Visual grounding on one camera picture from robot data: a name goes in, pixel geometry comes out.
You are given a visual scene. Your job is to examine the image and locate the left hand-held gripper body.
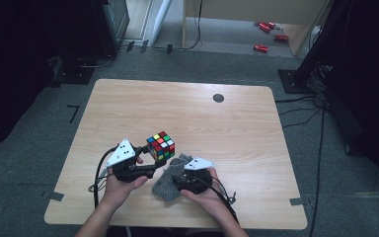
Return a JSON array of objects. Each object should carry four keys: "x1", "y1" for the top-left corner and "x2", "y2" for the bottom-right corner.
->
[{"x1": 106, "y1": 137, "x2": 151, "y2": 183}]

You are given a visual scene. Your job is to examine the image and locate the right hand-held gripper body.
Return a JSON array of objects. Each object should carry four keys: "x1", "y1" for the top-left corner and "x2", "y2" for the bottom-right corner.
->
[{"x1": 171, "y1": 157, "x2": 216, "y2": 196}]

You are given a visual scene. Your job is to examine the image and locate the multicoloured puzzle cube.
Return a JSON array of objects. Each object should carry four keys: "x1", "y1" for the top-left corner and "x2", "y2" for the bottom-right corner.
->
[{"x1": 146, "y1": 130, "x2": 177, "y2": 162}]

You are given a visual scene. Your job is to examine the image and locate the grey fluffy cloth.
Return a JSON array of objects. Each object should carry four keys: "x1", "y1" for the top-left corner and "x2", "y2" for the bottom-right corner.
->
[{"x1": 151, "y1": 152, "x2": 195, "y2": 202}]

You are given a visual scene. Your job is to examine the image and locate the person's left hand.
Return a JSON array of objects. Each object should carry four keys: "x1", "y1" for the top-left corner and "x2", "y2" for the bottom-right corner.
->
[{"x1": 98, "y1": 156, "x2": 150, "y2": 211}]

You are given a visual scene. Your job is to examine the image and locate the person's right hand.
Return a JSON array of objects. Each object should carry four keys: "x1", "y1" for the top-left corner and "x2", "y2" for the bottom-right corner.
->
[{"x1": 181, "y1": 167, "x2": 229, "y2": 218}]

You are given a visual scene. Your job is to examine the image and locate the black monitor cabinet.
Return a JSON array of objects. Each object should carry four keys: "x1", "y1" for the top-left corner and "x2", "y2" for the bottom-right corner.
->
[{"x1": 91, "y1": 0, "x2": 131, "y2": 57}]

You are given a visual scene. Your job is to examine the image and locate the white panel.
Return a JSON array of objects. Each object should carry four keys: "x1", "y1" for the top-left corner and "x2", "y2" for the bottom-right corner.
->
[{"x1": 150, "y1": 0, "x2": 174, "y2": 46}]

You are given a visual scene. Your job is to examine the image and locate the dark curtain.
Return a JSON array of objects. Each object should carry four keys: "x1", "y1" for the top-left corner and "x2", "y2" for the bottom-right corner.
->
[
  {"x1": 0, "y1": 0, "x2": 104, "y2": 156},
  {"x1": 295, "y1": 0, "x2": 379, "y2": 198}
]

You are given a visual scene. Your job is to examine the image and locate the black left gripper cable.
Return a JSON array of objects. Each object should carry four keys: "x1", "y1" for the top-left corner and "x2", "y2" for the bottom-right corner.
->
[{"x1": 88, "y1": 146, "x2": 118, "y2": 210}]

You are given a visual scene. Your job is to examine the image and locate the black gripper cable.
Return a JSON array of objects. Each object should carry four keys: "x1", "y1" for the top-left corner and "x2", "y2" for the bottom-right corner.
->
[
  {"x1": 88, "y1": 146, "x2": 118, "y2": 210},
  {"x1": 190, "y1": 176, "x2": 241, "y2": 225}
]

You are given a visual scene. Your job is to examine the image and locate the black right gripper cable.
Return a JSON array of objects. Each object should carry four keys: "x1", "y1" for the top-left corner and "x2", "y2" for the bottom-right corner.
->
[{"x1": 190, "y1": 176, "x2": 241, "y2": 225}]

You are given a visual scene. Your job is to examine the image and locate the black stand base plate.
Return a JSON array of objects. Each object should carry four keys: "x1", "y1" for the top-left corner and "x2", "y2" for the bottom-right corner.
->
[
  {"x1": 49, "y1": 56, "x2": 96, "y2": 86},
  {"x1": 277, "y1": 68, "x2": 315, "y2": 95}
]

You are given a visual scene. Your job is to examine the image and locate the black floor cables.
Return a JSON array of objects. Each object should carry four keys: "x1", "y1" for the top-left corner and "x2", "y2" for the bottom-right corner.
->
[{"x1": 274, "y1": 93, "x2": 328, "y2": 130}]

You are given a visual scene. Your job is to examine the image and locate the long black floor cable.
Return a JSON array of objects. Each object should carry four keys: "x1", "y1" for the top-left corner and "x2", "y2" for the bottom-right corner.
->
[{"x1": 308, "y1": 108, "x2": 328, "y2": 237}]

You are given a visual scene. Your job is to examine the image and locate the black hanging cable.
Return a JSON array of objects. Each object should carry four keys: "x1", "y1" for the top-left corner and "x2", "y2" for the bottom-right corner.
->
[{"x1": 174, "y1": 0, "x2": 204, "y2": 51}]

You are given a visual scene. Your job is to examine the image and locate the bundle of coiled cables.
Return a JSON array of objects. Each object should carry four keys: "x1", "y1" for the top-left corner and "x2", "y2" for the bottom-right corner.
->
[{"x1": 308, "y1": 62, "x2": 334, "y2": 94}]

